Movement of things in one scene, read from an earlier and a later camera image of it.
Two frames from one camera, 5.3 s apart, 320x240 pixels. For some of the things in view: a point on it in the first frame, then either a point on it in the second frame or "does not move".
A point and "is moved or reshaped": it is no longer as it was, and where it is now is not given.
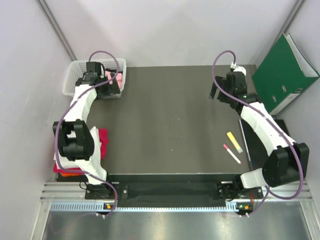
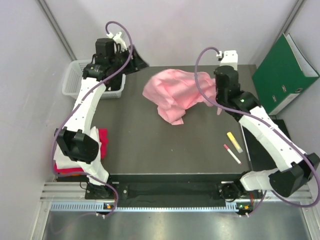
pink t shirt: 119,77 is moved or reshaped
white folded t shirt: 90,164 does not move
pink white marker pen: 226,148 does not move
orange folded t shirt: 71,174 does not move
